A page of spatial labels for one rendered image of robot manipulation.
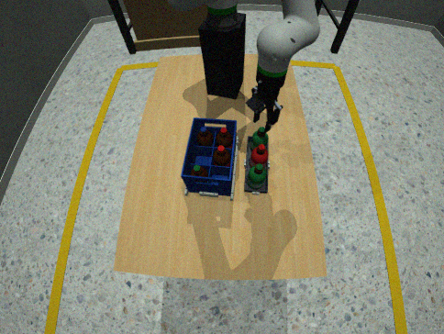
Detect red cola bottle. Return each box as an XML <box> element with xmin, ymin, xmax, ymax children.
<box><xmin>250</xmin><ymin>144</ymin><xmax>269</xmax><ymax>168</ymax></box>

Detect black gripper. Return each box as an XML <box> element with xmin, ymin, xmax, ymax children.
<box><xmin>251</xmin><ymin>85</ymin><xmax>283</xmax><ymax>133</ymax></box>

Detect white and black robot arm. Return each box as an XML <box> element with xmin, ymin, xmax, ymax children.
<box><xmin>167</xmin><ymin>0</ymin><xmax>320</xmax><ymax>114</ymax></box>

